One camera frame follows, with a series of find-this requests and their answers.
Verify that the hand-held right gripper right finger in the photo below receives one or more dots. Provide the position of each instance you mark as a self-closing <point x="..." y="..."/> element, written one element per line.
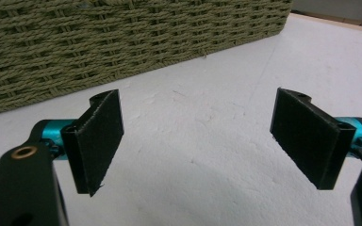
<point x="308" y="141"/>

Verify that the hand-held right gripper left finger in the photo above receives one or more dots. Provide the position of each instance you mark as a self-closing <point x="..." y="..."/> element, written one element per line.
<point x="97" y="141"/>

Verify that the green woven basket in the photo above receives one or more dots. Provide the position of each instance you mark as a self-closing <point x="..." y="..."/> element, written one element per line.
<point x="106" y="40"/>

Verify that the white foam mat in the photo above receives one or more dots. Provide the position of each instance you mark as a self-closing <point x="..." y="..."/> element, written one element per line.
<point x="201" y="125"/>

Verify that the light wooden table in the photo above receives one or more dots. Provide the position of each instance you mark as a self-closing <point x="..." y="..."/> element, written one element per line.
<point x="342" y="24"/>

